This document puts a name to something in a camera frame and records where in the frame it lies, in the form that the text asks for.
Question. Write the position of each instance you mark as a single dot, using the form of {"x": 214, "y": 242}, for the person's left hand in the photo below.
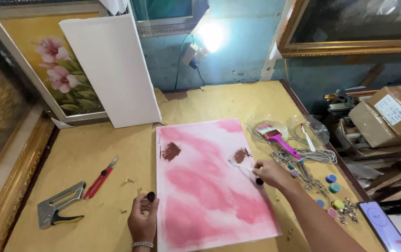
{"x": 140, "y": 220}

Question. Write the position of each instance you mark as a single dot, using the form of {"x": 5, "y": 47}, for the person's right hand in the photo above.
{"x": 275, "y": 175}

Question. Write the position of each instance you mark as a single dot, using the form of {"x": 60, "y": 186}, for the person's right fingers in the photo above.
{"x": 259, "y": 171}

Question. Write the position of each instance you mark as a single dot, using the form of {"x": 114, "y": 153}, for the small dark brown paint pot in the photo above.
{"x": 150, "y": 196}

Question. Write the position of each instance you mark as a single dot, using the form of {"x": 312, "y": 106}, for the lilac paint pot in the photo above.
{"x": 294, "y": 173}

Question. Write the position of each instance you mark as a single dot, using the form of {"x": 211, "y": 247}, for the clear glass plate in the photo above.
{"x": 312, "y": 131}
{"x": 265, "y": 124}

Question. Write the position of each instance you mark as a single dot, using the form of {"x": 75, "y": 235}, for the pink painted canvas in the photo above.
{"x": 204, "y": 189}

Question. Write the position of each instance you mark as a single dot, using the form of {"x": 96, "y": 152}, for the light blue paint pot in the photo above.
{"x": 320, "y": 203}

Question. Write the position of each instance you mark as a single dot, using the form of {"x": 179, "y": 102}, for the teal paint pot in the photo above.
{"x": 334, "y": 188}

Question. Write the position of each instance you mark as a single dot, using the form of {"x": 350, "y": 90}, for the pink paint pot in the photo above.
{"x": 332, "y": 212}

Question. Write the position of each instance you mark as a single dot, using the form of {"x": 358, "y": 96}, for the yellow green paint pot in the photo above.
{"x": 338, "y": 204}

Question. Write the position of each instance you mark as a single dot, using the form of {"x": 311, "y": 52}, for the pile of metal hanger hooks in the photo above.
{"x": 349, "y": 211}

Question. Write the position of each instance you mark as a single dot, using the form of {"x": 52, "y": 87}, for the white plug adapter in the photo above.
{"x": 190, "y": 54}

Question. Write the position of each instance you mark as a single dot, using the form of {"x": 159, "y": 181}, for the smartphone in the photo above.
{"x": 384, "y": 227}

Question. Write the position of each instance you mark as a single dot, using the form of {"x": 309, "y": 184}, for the glowing light bulb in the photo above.
{"x": 211, "y": 36}

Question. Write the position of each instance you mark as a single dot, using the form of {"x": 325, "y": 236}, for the wrapped cardboard box with label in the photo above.
{"x": 391, "y": 115}

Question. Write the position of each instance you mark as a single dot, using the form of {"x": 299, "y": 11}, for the red utility knife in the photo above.
{"x": 99, "y": 178}

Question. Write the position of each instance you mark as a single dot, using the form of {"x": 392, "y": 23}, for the yellow paper table cover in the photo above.
{"x": 98, "y": 157}

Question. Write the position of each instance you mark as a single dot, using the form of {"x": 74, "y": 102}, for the blank white canvas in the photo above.
{"x": 112, "y": 70}

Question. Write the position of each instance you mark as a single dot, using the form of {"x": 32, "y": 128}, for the silver framed picture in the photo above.
{"x": 165, "y": 17}

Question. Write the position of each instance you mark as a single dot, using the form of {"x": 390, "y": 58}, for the grey metal staple gun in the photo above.
{"x": 58, "y": 204}

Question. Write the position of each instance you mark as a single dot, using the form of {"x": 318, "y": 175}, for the framed pink flower painting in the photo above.
{"x": 56, "y": 70}

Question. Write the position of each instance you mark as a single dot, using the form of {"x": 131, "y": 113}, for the heap of wooden frame pieces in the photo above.
{"x": 379, "y": 164}

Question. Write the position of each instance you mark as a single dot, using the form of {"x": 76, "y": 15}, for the dark painting in gold frame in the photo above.
{"x": 354, "y": 26}

